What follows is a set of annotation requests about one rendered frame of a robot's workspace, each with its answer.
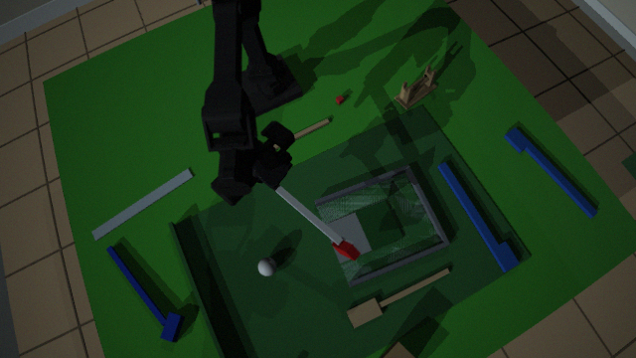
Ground white golf ball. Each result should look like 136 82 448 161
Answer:
258 257 276 276

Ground brown cube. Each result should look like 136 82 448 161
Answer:
380 342 414 358

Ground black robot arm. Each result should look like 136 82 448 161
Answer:
201 0 293 196

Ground grey flat bar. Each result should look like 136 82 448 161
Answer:
92 168 193 241

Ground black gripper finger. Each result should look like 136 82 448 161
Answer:
251 177 263 187

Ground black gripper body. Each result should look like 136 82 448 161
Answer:
211 121 295 206

